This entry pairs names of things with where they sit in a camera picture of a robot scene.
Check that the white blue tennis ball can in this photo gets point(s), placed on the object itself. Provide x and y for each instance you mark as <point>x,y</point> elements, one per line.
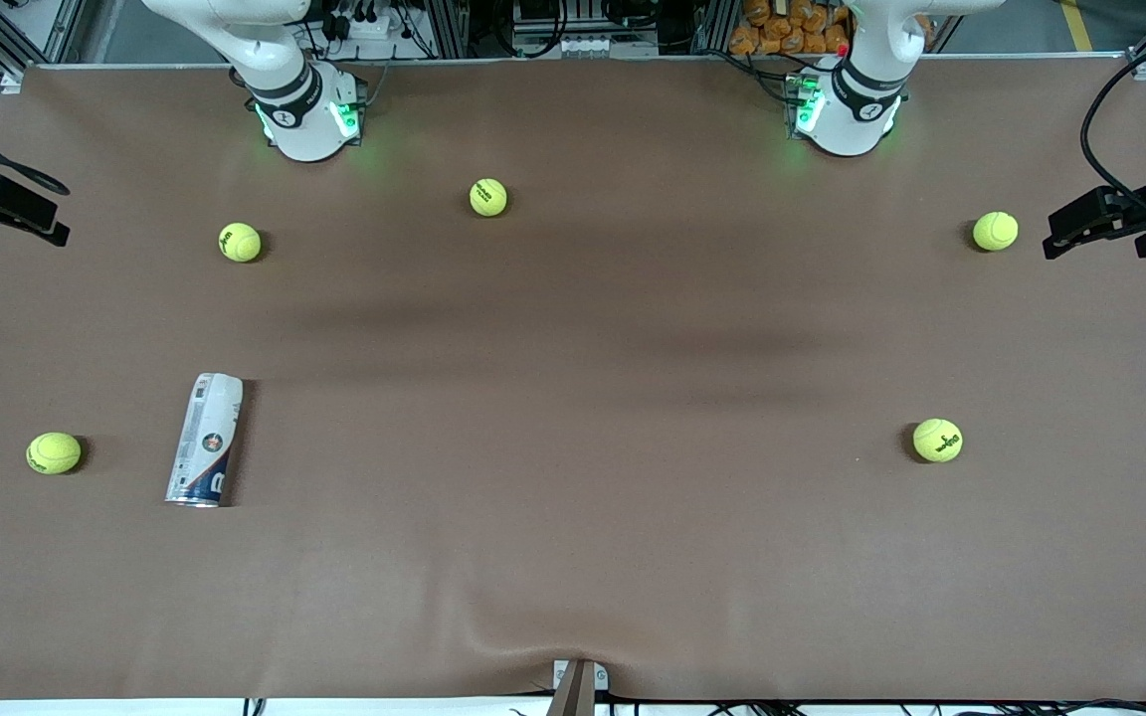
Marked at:
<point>205,438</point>

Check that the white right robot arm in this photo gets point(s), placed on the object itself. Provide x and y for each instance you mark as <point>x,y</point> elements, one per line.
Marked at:
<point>304,124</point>

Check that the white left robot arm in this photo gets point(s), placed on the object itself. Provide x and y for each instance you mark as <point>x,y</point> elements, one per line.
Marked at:
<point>847,124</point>

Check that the yellow-green tennis ball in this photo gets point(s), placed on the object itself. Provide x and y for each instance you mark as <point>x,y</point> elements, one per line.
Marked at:
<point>240,242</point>
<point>995,231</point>
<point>488,197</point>
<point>54,452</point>
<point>937,440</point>

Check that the orange mesh bag pile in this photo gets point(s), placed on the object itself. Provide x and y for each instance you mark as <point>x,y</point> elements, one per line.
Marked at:
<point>792,30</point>

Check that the white power strip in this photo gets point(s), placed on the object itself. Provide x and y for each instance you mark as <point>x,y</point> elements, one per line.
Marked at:
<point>364,25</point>

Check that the white terminal block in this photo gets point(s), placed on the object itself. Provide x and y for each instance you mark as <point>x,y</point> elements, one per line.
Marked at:
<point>583,46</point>

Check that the brown angled bar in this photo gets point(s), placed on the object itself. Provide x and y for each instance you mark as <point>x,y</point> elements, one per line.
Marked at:
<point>573,696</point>

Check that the aluminium frame post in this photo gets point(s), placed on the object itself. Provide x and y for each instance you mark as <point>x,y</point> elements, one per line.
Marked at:
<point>712,25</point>
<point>449,30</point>

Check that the grey metal bracket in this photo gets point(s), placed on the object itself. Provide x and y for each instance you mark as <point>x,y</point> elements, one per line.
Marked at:
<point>601,674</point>

